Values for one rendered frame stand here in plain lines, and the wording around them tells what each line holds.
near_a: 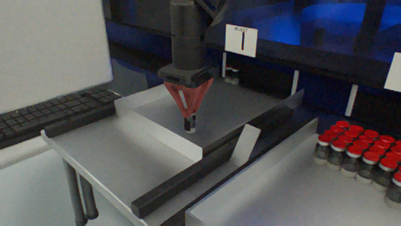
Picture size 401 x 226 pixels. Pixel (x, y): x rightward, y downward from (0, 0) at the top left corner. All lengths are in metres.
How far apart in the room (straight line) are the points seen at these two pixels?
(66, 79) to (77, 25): 0.16
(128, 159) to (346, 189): 0.34
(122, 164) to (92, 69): 0.56
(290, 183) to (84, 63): 0.74
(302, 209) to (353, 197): 0.08
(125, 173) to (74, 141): 0.15
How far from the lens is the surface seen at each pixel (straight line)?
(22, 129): 0.81
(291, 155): 0.55
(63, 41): 0.98
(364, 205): 0.49
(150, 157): 0.53
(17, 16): 0.93
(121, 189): 0.48
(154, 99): 0.73
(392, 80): 0.59
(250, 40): 0.69
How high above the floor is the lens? 1.19
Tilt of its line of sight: 27 degrees down
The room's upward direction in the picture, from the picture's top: straight up
